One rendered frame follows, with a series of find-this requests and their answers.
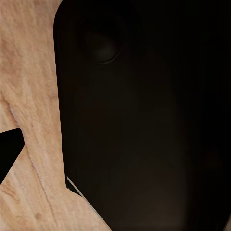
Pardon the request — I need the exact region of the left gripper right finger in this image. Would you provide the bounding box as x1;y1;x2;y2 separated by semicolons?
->
216;128;231;166

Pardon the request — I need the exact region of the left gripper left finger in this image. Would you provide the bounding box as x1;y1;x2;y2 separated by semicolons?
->
0;128;25;184

